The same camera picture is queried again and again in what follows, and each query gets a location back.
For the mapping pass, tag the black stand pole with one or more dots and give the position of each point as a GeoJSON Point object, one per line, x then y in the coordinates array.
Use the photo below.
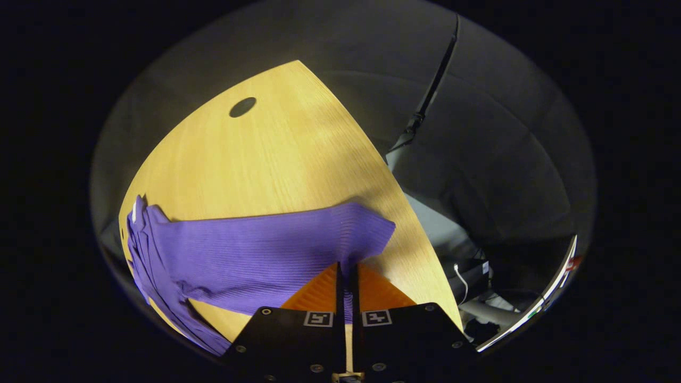
{"type": "Point", "coordinates": [433, 88]}

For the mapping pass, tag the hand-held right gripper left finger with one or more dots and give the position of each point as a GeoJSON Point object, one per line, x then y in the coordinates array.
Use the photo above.
{"type": "Point", "coordinates": [340, 298]}

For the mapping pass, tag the purple knit cardigan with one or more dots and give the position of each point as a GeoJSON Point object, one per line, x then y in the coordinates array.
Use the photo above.
{"type": "Point", "coordinates": [255, 250]}

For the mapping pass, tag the small black box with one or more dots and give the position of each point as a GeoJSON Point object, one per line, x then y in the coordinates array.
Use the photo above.
{"type": "Point", "coordinates": [473, 268]}

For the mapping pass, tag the grey metal bar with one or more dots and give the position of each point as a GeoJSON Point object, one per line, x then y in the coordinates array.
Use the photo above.
{"type": "Point", "coordinates": [489, 314]}

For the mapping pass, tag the black table grommet hole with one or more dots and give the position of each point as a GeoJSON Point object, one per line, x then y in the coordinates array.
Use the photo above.
{"type": "Point", "coordinates": [242, 107]}

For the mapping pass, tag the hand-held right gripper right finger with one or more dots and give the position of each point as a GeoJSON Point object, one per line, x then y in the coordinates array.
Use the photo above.
{"type": "Point", "coordinates": [355, 303]}

